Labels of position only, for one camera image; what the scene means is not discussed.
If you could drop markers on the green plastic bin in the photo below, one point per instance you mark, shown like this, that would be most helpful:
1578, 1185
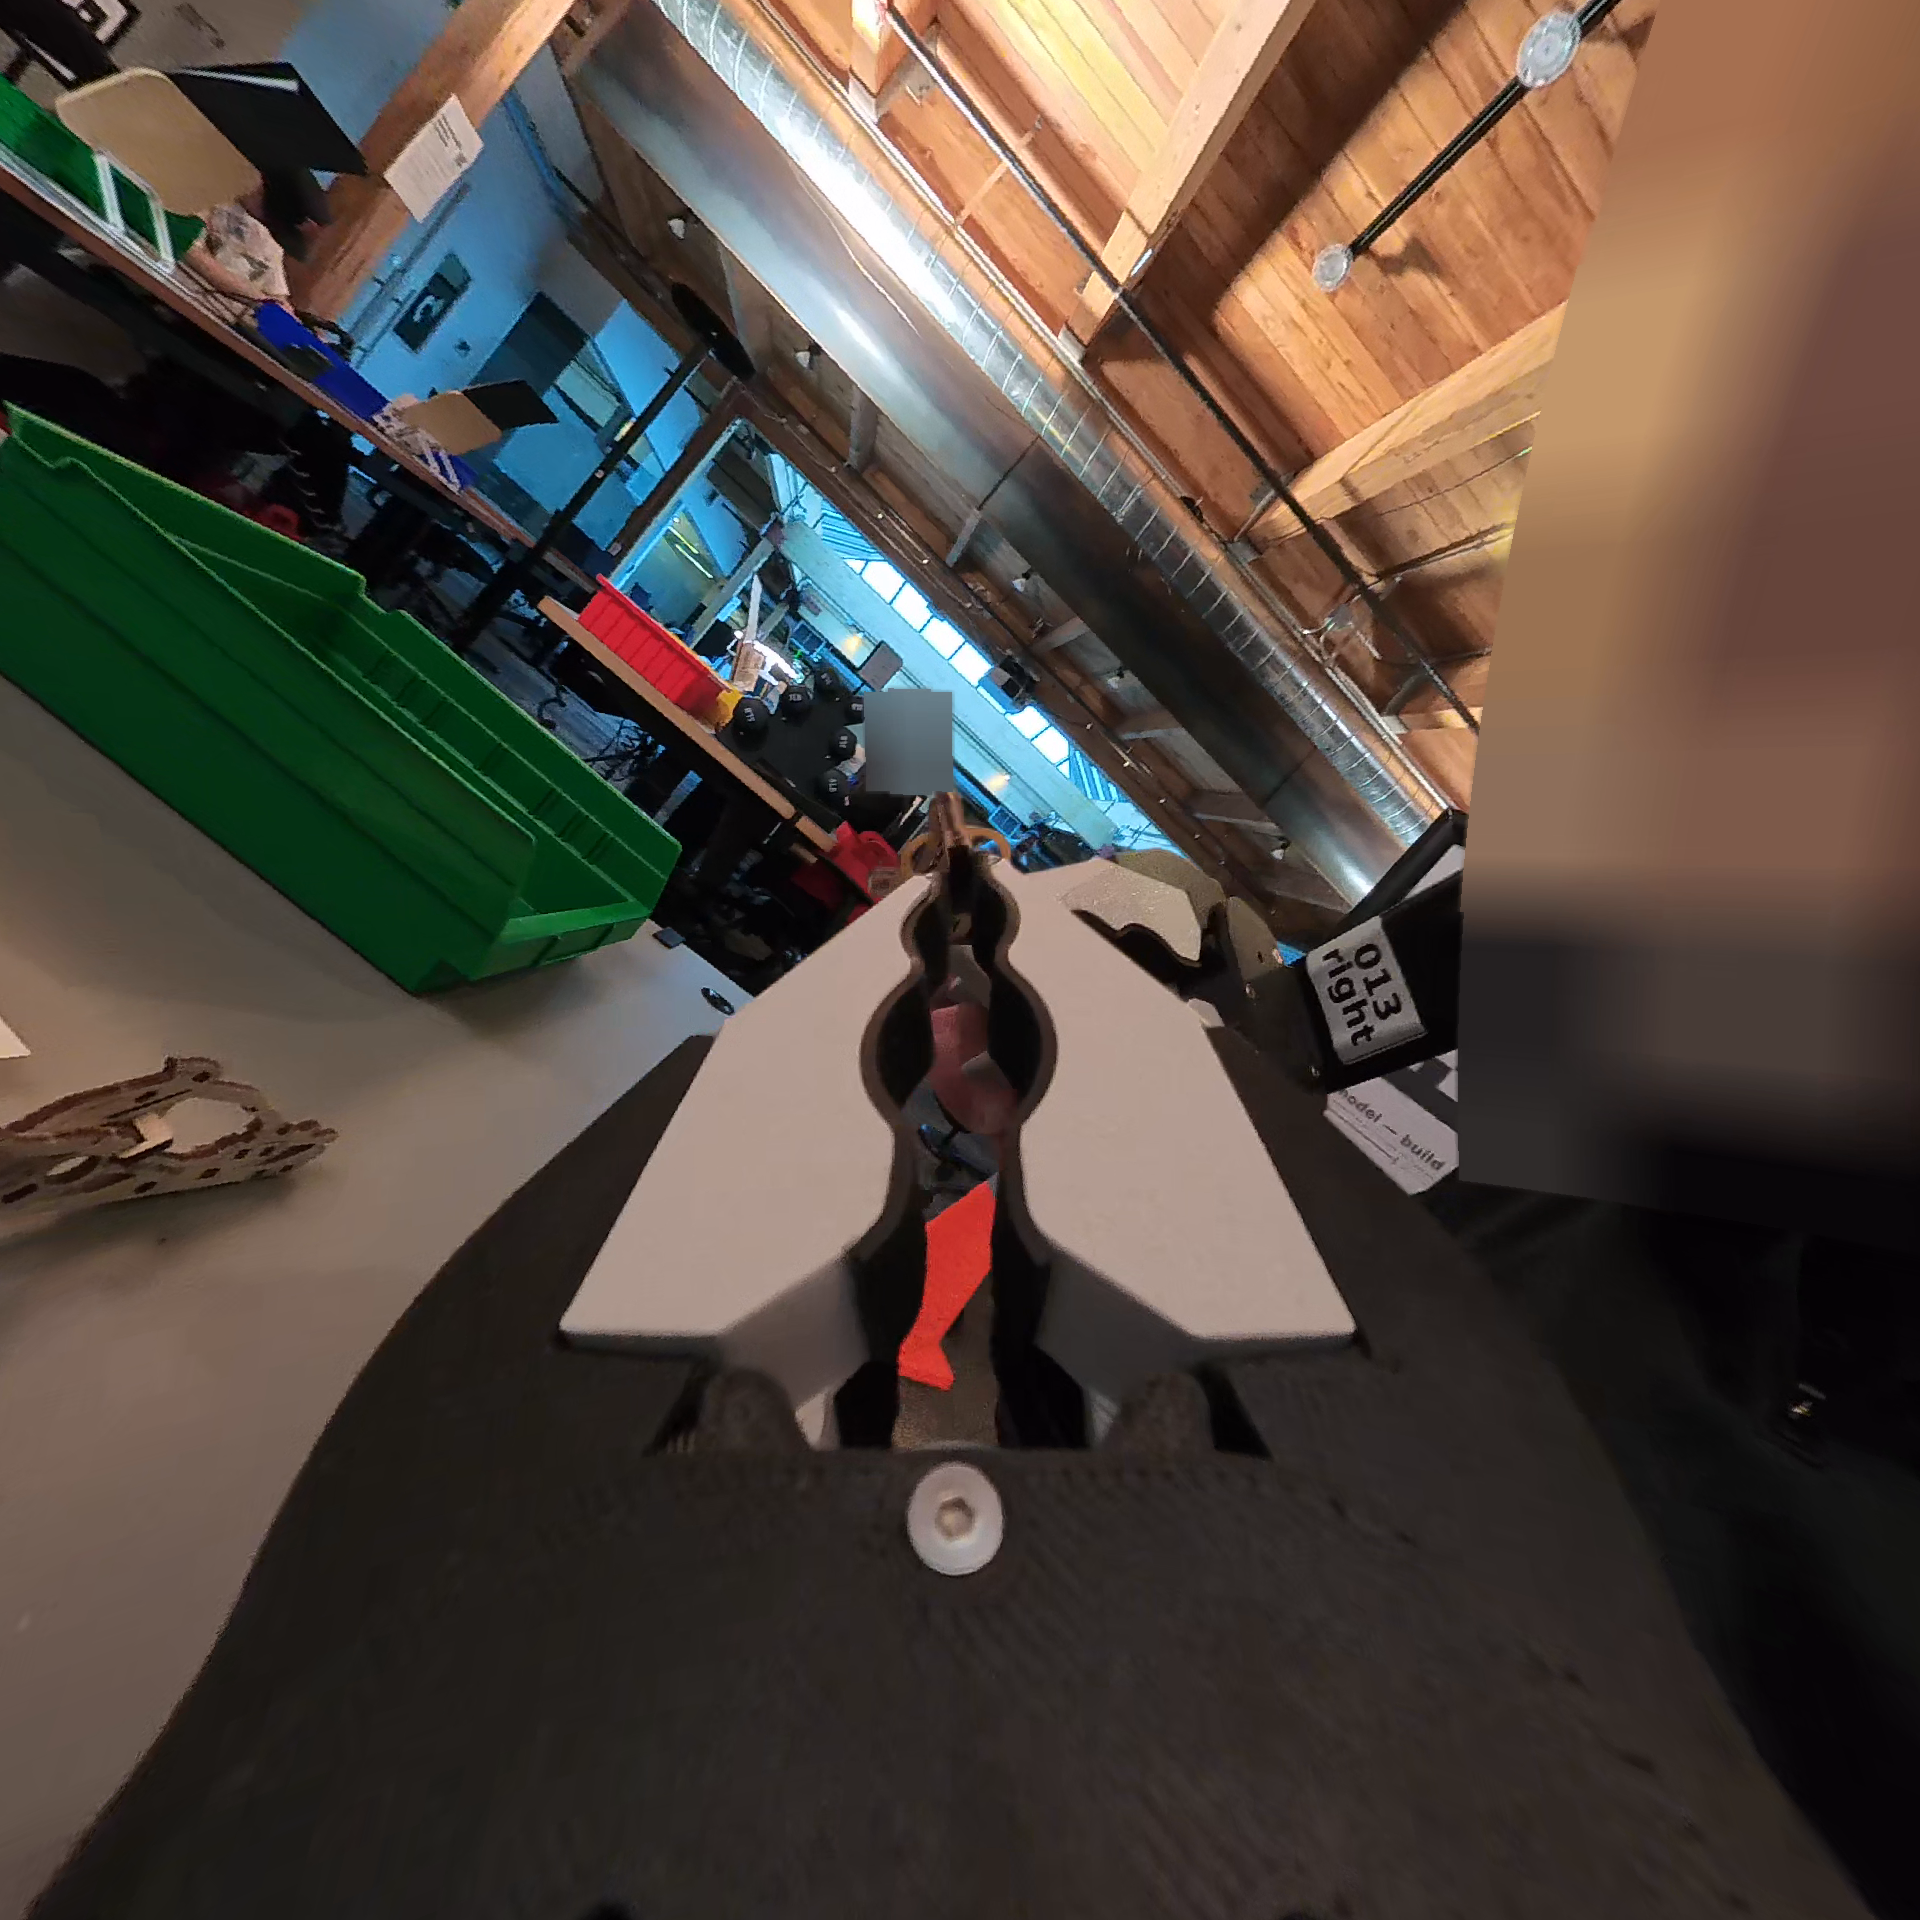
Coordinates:
301, 705

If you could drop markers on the dark wall sign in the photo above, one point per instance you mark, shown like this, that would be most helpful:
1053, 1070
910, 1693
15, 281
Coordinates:
434, 302

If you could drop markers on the silver ventilation duct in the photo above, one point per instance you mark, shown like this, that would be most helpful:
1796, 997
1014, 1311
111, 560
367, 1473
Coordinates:
1051, 434

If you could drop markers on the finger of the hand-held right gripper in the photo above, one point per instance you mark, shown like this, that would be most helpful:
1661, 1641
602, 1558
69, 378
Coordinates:
1109, 913

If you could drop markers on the wooden side table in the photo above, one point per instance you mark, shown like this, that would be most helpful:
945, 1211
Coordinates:
774, 792

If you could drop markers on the black pole stand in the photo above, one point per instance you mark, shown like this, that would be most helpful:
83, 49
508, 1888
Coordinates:
710, 329

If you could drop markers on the red plastic bin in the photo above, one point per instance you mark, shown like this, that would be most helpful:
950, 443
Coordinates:
645, 645

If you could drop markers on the black framed paper sign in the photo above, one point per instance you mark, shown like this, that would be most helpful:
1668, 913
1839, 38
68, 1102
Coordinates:
1396, 1131

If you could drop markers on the orange plastic piece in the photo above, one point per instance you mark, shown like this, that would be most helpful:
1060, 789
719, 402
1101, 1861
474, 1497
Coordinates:
945, 1275

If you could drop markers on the beige and black board stand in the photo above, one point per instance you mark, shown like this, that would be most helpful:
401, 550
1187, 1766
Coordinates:
481, 411
166, 135

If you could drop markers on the long wooden workbench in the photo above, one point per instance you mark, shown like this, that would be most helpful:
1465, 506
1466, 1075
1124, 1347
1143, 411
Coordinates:
225, 322

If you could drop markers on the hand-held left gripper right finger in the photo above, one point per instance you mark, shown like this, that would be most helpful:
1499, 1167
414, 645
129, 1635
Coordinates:
1172, 1185

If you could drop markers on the white paper notice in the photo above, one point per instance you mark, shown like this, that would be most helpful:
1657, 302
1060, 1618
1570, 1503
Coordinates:
435, 153

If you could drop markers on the black rack with round caps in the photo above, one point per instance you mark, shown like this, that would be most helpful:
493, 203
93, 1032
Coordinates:
788, 744

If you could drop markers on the green bin with white label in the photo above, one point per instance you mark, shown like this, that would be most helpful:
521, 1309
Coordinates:
60, 166

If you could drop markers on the wooden model side frame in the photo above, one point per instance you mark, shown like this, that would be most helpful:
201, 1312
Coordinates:
225, 1147

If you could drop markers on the person's black sweater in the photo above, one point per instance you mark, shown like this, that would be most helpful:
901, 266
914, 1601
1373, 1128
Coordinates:
1681, 1501

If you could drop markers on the blue plastic bin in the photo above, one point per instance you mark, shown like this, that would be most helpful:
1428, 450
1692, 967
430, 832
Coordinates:
324, 360

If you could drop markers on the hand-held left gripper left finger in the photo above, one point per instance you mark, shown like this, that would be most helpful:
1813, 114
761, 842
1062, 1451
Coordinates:
750, 1171

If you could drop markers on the wooden model axle assembly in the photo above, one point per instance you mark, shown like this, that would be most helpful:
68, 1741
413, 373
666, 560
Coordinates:
951, 835

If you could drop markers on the round ceiling lamp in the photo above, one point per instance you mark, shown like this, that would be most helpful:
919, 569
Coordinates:
1334, 269
1550, 49

